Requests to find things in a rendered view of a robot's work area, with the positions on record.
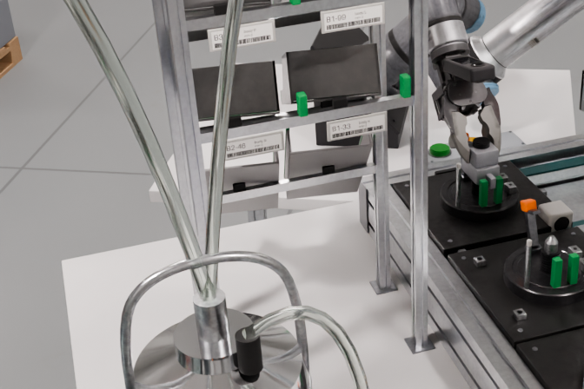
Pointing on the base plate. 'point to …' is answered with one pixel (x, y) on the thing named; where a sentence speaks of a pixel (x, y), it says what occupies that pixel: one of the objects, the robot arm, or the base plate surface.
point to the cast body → (482, 161)
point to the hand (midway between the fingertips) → (482, 152)
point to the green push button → (439, 149)
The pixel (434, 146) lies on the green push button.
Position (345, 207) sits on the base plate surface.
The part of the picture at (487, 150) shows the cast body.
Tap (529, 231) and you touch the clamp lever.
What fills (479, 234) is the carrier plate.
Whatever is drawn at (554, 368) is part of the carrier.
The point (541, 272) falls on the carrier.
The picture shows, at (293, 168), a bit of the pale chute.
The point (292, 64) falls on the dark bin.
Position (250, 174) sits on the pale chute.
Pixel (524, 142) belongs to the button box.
